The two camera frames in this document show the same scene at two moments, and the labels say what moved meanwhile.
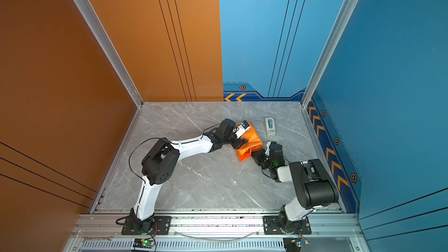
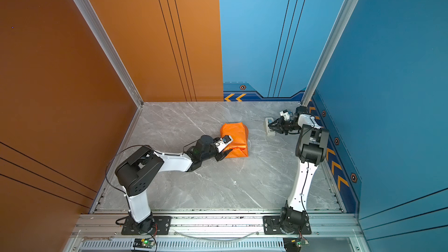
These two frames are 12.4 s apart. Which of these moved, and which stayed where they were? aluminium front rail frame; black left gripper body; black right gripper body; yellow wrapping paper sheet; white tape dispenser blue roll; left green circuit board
Moved: yellow wrapping paper sheet; black left gripper body; black right gripper body
Stayed: aluminium front rail frame; left green circuit board; white tape dispenser blue roll
